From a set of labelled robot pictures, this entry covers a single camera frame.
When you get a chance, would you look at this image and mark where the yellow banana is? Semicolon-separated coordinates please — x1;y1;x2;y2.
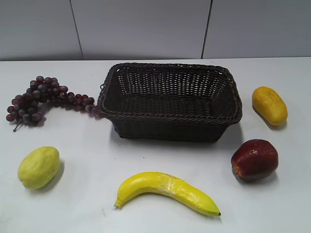
114;172;221;216

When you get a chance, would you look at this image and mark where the black woven basket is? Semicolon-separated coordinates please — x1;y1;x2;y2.
97;63;242;142

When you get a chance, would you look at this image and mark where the red apple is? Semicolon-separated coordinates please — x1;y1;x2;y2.
231;139;278;182

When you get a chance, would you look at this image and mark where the orange-yellow mango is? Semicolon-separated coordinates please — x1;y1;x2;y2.
252;86;288;126

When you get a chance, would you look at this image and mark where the yellow-green lemon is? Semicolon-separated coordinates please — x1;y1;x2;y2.
17;146;60;189

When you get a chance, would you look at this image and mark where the purple grape bunch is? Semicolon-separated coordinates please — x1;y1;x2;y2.
6;76;99;132

